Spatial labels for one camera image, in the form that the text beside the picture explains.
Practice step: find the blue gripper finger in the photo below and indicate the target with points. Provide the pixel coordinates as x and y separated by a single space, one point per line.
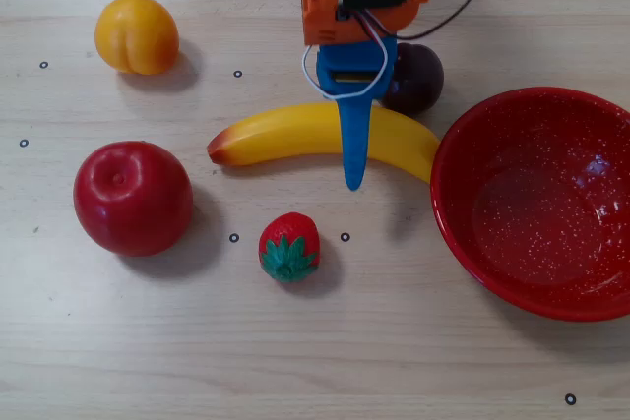
354 144

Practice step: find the yellow toy banana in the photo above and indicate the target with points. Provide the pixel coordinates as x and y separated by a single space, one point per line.
285 137

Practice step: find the red speckled enamel bowl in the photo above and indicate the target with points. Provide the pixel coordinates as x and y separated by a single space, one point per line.
531 203

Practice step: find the dark purple toy plum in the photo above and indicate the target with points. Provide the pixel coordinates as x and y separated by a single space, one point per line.
418 78

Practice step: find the red toy strawberry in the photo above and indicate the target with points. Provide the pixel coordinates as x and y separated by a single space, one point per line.
290 238

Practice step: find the red toy apple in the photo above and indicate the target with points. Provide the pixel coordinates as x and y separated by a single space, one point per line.
133 198

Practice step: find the yellow orange toy peach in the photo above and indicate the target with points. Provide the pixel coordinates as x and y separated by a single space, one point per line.
138 34

